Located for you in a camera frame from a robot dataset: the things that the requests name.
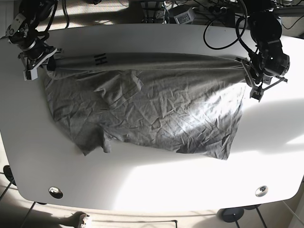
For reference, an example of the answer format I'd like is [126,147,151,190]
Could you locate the left black table leg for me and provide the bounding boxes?
[19,201,36,228]

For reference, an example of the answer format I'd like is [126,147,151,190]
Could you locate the right silver table grommet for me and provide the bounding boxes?
[255,185,268,198]

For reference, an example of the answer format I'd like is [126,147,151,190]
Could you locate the grey multi-socket box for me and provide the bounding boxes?
[173,5,195,25]

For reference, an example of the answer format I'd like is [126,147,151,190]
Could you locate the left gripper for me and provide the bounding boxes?
[235,57,288,102]

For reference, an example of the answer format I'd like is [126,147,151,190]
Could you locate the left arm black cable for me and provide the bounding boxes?
[202,0,257,60]

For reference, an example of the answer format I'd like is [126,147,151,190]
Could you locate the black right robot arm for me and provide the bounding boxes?
[5,0,63,81]

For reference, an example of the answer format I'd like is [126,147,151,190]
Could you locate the black round stand base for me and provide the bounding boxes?
[221,208,244,223]

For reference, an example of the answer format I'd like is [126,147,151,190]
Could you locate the left silver table grommet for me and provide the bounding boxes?
[48,186,63,199]

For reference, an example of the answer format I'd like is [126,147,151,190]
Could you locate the white sneaker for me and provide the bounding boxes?
[78,214,92,228]

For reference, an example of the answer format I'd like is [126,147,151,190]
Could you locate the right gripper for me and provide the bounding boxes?
[18,46,64,81]

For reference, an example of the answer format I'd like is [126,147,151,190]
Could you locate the grey Hugging Face T-shirt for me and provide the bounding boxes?
[40,54,246,160]

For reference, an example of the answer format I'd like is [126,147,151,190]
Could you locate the silver table grommet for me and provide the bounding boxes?
[48,186,63,199]
[255,185,268,198]

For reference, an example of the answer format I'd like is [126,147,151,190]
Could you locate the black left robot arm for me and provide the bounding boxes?
[236,10,290,101]

